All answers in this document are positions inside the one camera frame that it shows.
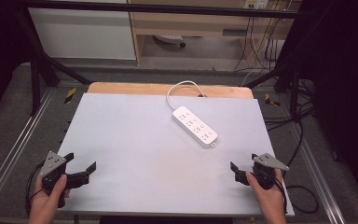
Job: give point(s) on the white wall socket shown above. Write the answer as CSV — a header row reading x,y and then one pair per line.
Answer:
x,y
256,4

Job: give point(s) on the person's left hand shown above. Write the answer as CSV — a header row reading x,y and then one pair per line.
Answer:
x,y
45,207

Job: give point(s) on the white cabinet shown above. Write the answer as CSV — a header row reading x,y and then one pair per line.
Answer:
x,y
80,34

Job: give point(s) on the white power strip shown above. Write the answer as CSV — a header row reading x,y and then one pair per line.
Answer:
x,y
195,127

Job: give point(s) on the office chair base leg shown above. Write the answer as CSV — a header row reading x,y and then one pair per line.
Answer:
x,y
169,39

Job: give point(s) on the white board sheet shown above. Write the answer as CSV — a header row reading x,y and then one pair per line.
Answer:
x,y
143,155

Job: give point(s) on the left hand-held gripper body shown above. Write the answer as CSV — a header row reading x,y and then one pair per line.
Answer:
x,y
52,164

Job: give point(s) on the aluminium rail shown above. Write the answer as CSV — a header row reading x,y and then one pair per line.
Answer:
x,y
320,177
18,137

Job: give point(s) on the black metal frame stand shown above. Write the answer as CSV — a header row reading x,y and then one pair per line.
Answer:
x,y
36,71
293,84

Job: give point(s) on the dark curtain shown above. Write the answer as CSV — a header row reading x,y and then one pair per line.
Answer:
x,y
345,77
0,53

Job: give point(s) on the black metal frame bar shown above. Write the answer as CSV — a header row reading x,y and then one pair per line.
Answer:
x,y
167,8

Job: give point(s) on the person's right hand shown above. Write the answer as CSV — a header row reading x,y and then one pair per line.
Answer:
x,y
268,202

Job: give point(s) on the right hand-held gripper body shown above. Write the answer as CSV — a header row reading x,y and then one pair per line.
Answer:
x,y
267,169

